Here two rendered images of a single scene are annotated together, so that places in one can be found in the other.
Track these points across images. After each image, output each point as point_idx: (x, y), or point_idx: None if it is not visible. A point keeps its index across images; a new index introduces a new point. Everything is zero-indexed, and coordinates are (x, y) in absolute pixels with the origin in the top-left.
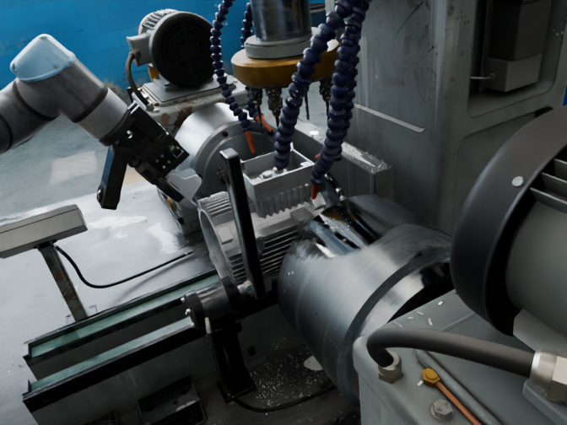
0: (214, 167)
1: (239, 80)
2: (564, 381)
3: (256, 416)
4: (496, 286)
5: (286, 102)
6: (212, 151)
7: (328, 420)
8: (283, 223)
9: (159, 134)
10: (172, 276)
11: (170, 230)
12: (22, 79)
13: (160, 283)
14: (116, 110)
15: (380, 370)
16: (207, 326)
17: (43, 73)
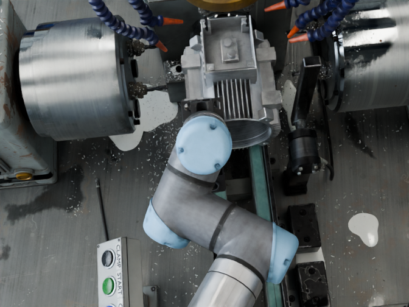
0: (128, 94)
1: (229, 11)
2: None
3: (322, 177)
4: None
5: (356, 1)
6: (123, 84)
7: (344, 135)
8: (263, 71)
9: (212, 104)
10: (124, 207)
11: (33, 196)
12: (220, 169)
13: (129, 220)
14: (221, 118)
15: None
16: (325, 161)
17: (230, 147)
